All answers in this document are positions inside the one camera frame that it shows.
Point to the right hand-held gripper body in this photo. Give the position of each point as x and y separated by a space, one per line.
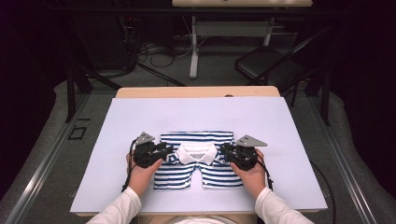
244 157

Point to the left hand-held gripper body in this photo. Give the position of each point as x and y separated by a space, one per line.
144 155

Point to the blue white striped polo shirt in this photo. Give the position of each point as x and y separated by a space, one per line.
196 138

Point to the person's left hand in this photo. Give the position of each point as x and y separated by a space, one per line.
141 179

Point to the person's right hand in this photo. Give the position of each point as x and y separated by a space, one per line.
253 180

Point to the pale lavender table mat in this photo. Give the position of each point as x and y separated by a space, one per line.
202 115

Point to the person's torso white clothing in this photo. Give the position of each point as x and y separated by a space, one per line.
202 220

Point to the black folding chair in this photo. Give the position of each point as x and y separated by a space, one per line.
264 63

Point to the black metal stand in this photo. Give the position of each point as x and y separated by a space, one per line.
71 93
325 96

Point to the aluminium floor rail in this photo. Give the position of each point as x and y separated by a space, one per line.
348 177
40 174

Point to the white metal frame desk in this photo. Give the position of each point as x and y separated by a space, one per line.
230 29

